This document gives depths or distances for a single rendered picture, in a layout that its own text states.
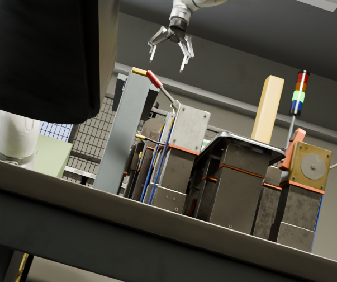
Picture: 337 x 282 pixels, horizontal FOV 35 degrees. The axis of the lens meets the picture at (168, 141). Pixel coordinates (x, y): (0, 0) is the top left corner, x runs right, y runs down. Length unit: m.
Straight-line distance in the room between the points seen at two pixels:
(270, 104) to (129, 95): 1.92
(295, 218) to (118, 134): 0.54
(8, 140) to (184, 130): 0.89
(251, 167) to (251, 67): 4.20
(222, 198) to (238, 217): 0.06
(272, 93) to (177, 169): 2.04
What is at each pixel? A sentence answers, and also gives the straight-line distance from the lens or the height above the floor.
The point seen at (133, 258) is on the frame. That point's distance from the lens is 0.84.
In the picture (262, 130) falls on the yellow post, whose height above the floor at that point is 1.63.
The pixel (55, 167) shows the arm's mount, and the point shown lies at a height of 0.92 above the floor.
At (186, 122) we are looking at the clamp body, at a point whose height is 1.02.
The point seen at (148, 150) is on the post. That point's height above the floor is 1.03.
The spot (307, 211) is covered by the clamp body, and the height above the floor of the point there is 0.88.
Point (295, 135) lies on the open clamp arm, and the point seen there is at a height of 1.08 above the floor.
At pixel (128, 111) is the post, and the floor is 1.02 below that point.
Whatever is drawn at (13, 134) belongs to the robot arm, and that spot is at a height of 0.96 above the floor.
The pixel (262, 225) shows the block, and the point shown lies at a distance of 1.67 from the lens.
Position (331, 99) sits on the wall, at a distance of 5.76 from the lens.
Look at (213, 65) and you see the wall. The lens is 5.48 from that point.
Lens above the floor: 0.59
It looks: 15 degrees up
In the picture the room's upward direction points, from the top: 16 degrees clockwise
